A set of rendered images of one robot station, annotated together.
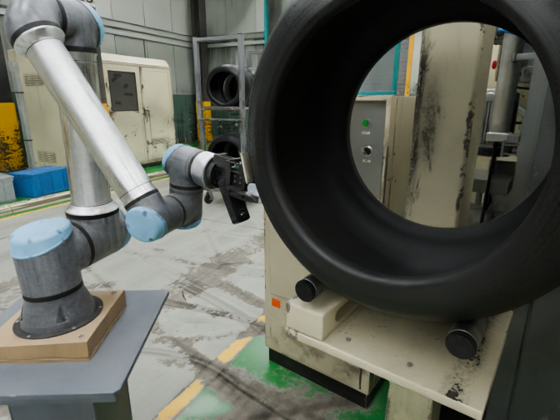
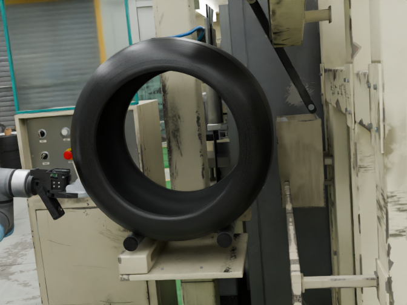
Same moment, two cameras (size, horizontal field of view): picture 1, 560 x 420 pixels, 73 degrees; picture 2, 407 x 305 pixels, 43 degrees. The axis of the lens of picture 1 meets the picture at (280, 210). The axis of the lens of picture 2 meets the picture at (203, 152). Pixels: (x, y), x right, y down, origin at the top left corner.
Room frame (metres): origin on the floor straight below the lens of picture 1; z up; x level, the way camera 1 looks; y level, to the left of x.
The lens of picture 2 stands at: (-0.76, 0.45, 1.39)
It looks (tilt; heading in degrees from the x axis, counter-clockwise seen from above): 9 degrees down; 331
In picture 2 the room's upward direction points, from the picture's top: 5 degrees counter-clockwise
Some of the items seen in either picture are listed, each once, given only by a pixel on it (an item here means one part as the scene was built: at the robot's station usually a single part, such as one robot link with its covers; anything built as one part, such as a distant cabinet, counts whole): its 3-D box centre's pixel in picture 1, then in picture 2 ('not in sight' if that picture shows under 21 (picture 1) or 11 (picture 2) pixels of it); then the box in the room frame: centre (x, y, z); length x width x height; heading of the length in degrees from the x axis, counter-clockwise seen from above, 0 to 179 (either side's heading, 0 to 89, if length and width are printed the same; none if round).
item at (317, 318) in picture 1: (346, 287); (146, 245); (0.80, -0.15, 0.84); 0.36 x 0.09 x 0.06; 143
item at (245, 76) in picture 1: (247, 122); not in sight; (5.03, 0.43, 0.96); 1.36 x 0.71 x 1.92; 152
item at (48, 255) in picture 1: (49, 254); not in sight; (0.98, 0.64, 0.84); 0.17 x 0.15 x 0.18; 161
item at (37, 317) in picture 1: (56, 300); not in sight; (0.97, 0.64, 0.71); 0.19 x 0.19 x 0.10
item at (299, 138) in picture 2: not in sight; (299, 159); (0.66, -0.70, 1.05); 0.20 x 0.15 x 0.30; 143
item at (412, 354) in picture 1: (403, 321); (189, 254); (0.72, -0.27, 0.80); 0.37 x 0.36 x 0.02; 53
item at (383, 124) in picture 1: (337, 242); (105, 238); (1.61, -0.26, 0.63); 0.56 x 0.41 x 1.27; 53
